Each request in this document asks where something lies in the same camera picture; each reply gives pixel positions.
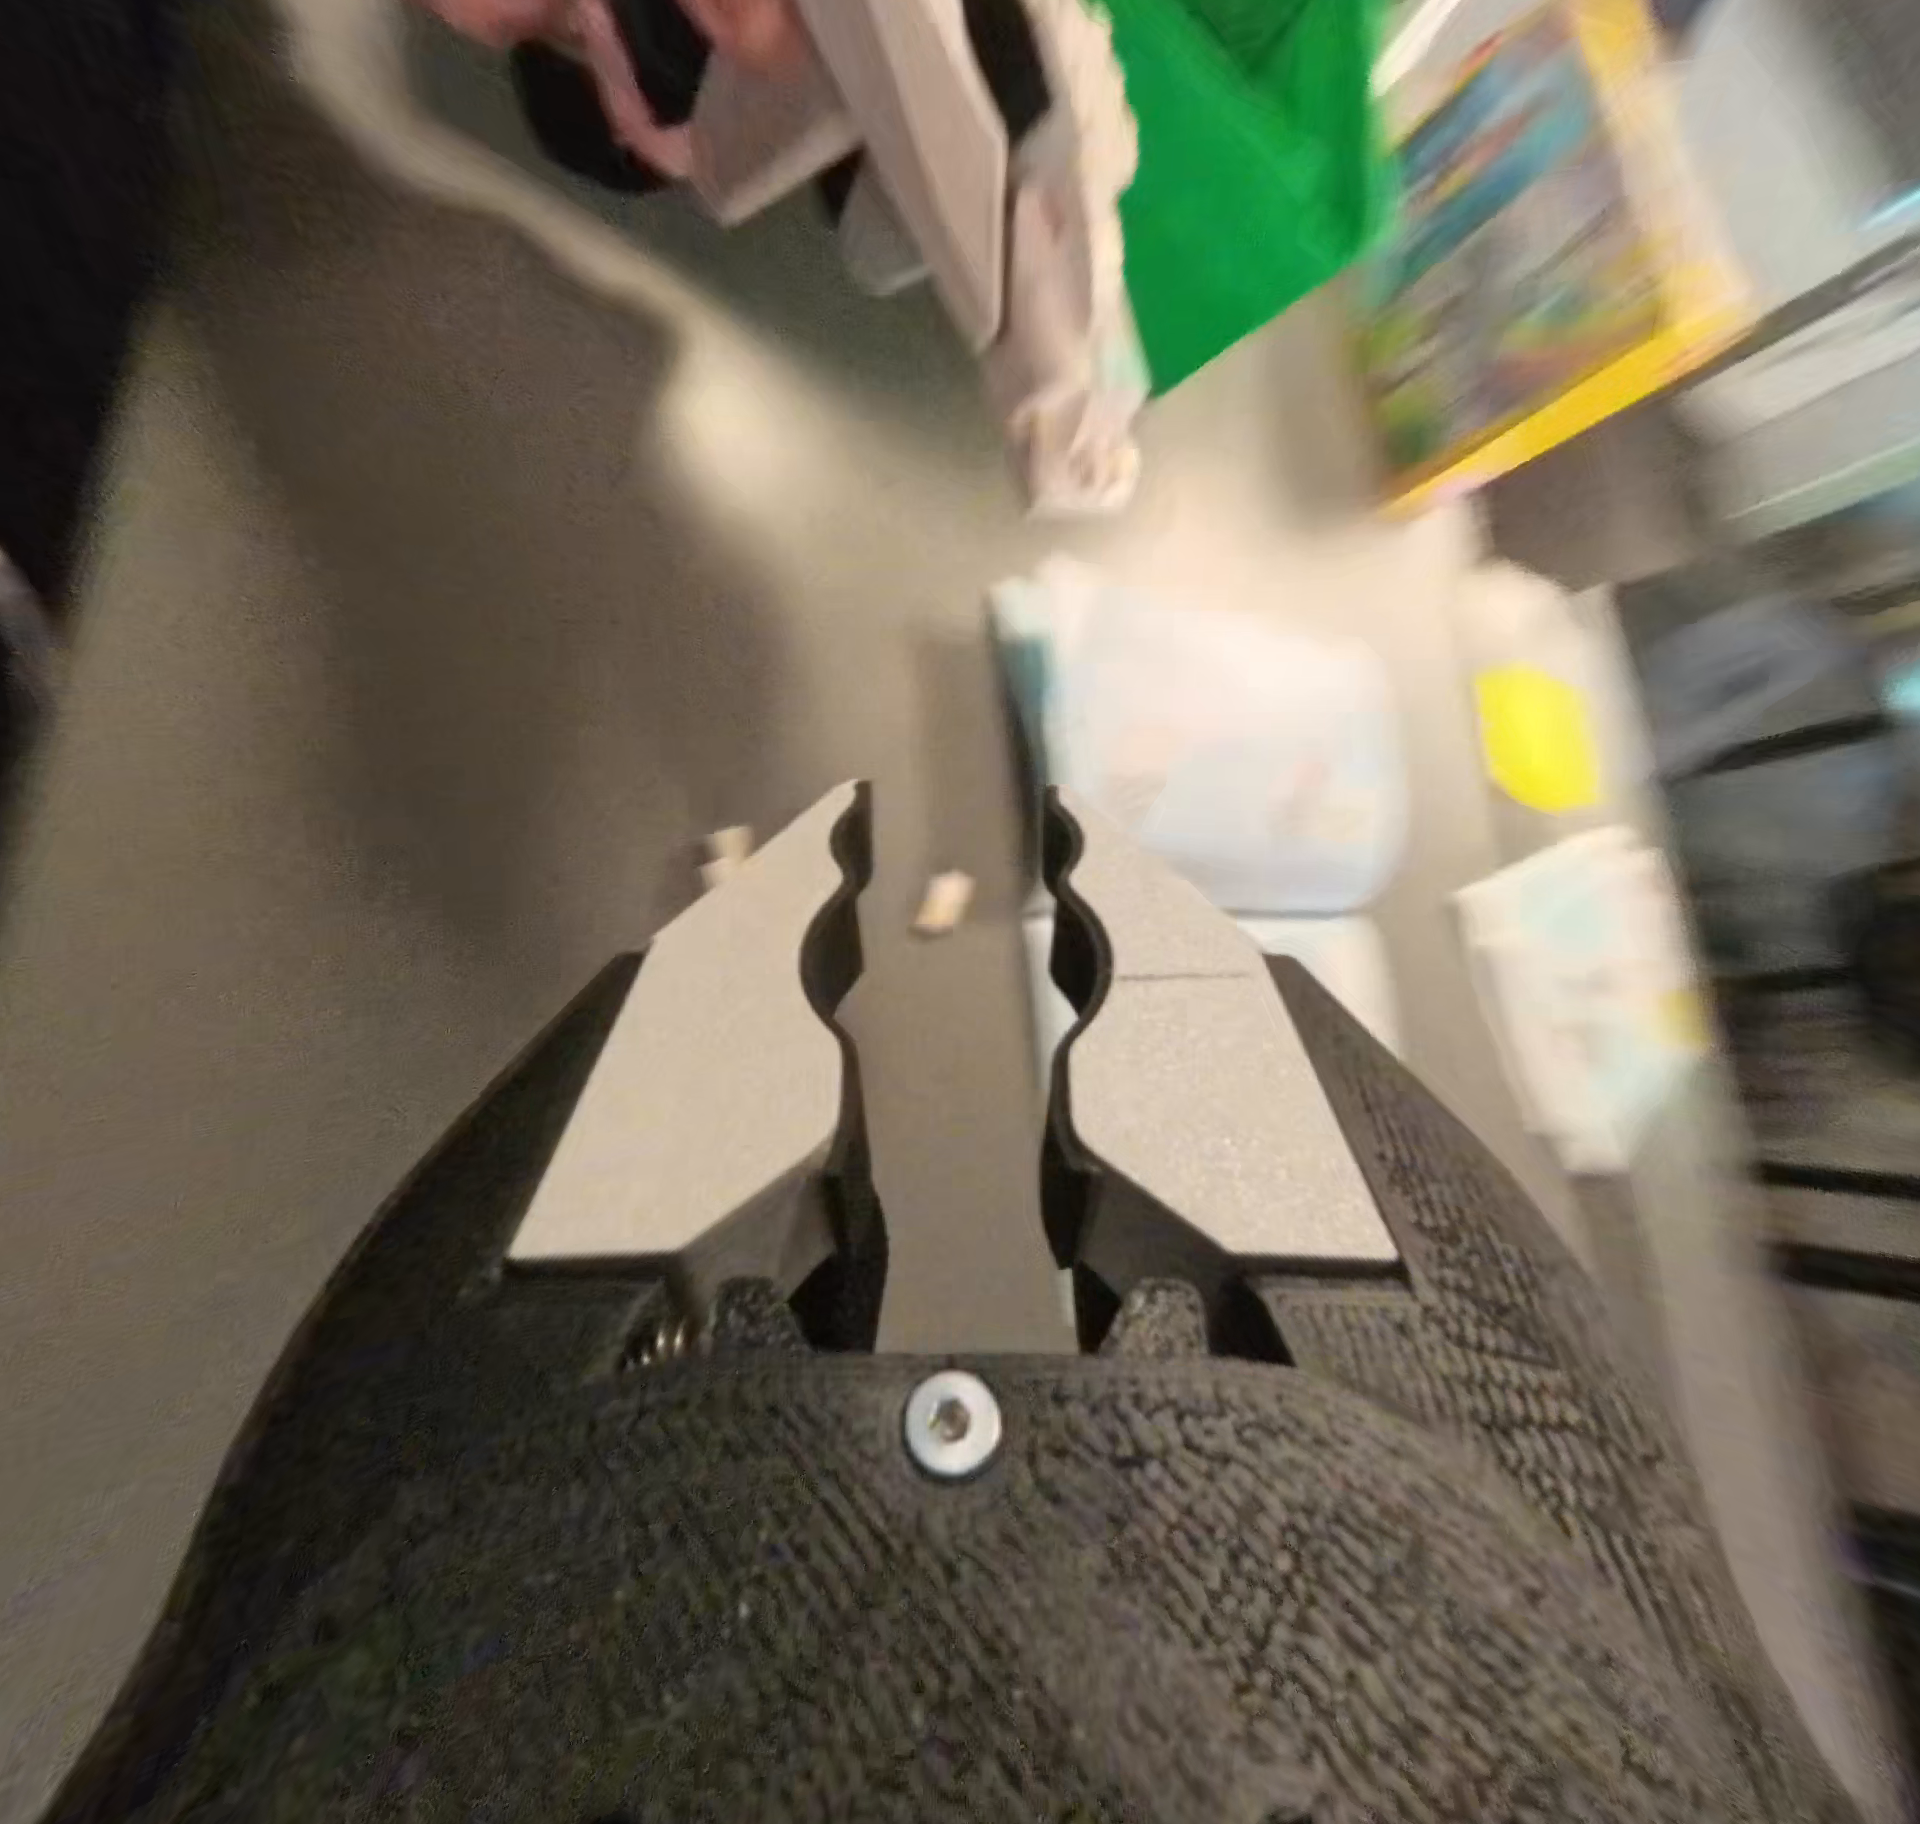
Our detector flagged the white toy brick assembly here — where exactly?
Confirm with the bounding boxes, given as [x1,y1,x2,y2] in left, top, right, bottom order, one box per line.
[981,8,1149,521]

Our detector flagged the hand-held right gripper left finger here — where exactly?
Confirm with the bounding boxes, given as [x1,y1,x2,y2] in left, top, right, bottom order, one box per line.
[509,781,873,1263]

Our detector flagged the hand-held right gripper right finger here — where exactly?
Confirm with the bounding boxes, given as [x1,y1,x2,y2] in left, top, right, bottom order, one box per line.
[1046,789,1403,1278]

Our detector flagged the yellow sticky note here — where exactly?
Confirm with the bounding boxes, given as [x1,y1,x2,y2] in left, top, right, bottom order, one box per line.
[1471,665,1604,816]

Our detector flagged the green plastic bin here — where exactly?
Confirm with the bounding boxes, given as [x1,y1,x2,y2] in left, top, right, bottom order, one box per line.
[1034,0,1403,400]

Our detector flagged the yellow toy set box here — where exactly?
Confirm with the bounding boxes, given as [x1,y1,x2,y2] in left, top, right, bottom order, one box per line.
[1349,0,1758,512]

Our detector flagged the pale blue instruction booklet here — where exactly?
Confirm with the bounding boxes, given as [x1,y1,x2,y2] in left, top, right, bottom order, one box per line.
[989,555,1413,1046]

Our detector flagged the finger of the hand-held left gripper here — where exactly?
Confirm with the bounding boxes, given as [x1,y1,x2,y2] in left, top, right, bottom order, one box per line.
[772,0,1051,348]

